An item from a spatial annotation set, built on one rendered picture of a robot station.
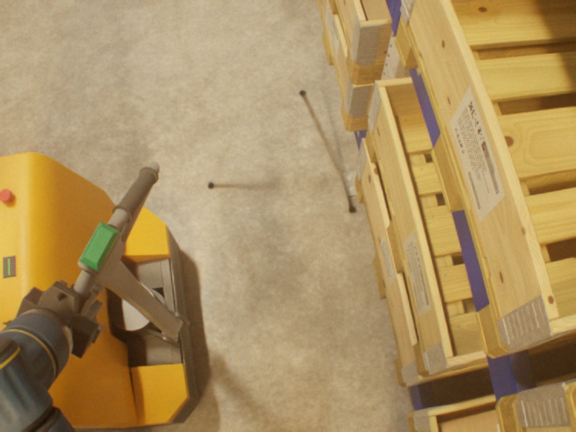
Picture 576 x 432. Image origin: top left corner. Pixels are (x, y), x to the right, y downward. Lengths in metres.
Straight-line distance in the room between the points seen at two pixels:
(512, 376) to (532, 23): 0.81
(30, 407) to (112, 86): 2.31
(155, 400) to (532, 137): 1.44
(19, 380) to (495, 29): 1.19
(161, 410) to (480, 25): 1.53
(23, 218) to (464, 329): 1.28
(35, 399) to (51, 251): 0.98
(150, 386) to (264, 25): 1.83
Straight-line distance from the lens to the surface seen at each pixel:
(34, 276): 1.68
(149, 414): 2.04
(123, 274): 1.37
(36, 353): 0.83
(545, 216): 1.21
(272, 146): 2.65
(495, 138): 1.01
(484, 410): 2.04
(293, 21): 3.04
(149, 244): 2.17
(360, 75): 2.03
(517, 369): 1.27
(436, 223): 1.74
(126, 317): 2.02
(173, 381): 2.07
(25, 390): 0.79
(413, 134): 1.85
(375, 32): 1.84
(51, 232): 1.76
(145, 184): 1.16
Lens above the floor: 2.36
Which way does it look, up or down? 70 degrees down
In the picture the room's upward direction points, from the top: 1 degrees counter-clockwise
